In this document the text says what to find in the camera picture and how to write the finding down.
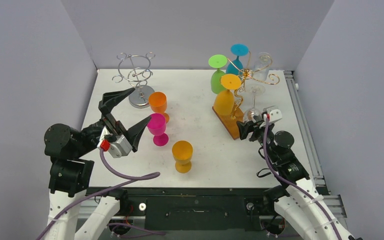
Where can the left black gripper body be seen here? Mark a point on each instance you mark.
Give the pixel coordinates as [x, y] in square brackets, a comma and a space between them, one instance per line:
[113, 126]

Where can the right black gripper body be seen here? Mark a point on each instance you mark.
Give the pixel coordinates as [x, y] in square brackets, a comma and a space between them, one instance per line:
[253, 127]

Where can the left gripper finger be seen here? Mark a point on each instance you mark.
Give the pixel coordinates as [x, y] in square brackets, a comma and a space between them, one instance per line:
[135, 132]
[112, 99]

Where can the gold wire glass rack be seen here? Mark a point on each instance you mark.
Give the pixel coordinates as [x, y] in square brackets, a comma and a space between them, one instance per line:
[237, 114]

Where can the clear wine glass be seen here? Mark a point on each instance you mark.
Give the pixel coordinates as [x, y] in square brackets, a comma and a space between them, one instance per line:
[253, 114]
[262, 66]

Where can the pink wine glass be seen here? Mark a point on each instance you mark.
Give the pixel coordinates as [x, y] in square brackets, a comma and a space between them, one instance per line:
[157, 127]

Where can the yellow wine glass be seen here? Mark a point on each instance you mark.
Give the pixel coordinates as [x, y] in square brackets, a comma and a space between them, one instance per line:
[224, 101]
[182, 152]

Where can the blue wine glass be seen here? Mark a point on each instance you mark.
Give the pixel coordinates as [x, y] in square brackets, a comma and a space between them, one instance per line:
[234, 67]

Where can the green wine glass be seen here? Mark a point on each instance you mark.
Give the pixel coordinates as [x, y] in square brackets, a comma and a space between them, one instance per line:
[217, 62]

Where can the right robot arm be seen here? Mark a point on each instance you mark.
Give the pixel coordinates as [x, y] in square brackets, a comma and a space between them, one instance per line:
[296, 198]

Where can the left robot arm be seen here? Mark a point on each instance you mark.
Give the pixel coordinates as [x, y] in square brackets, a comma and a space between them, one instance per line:
[70, 173]

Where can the dark orange wine glass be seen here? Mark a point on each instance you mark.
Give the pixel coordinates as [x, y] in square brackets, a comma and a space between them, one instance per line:
[158, 103]

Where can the yellow wine glass front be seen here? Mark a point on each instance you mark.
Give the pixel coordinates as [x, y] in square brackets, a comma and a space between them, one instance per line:
[182, 152]

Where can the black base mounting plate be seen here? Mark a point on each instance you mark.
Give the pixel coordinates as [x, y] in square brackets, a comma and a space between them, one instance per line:
[190, 209]

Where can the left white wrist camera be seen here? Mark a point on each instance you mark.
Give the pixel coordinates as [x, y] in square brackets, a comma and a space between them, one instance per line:
[117, 145]

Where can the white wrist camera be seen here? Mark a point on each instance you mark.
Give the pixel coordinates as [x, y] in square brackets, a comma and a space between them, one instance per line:
[270, 116]
[117, 145]

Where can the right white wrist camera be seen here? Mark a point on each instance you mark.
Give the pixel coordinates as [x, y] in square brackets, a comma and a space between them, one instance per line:
[270, 116]

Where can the silver wire glass rack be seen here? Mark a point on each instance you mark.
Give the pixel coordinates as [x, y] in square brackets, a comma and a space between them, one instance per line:
[137, 77]

